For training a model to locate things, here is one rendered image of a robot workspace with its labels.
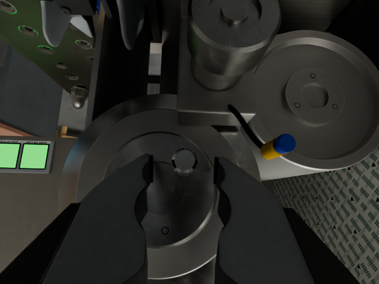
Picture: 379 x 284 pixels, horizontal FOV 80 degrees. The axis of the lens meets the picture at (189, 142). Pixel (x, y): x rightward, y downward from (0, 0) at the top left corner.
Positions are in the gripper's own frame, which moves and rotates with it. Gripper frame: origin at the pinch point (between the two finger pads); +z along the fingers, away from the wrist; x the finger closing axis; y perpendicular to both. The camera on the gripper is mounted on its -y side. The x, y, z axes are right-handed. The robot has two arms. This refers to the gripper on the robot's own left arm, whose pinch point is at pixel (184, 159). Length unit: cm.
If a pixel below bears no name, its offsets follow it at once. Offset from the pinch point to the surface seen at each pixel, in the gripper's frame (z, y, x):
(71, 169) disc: 3.2, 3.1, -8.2
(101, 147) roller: 3.4, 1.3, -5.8
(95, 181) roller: 1.9, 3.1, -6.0
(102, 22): 11.9, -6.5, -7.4
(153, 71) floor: 240, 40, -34
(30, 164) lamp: 29.9, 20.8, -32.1
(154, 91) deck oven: 229, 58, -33
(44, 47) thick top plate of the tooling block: 30.1, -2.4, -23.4
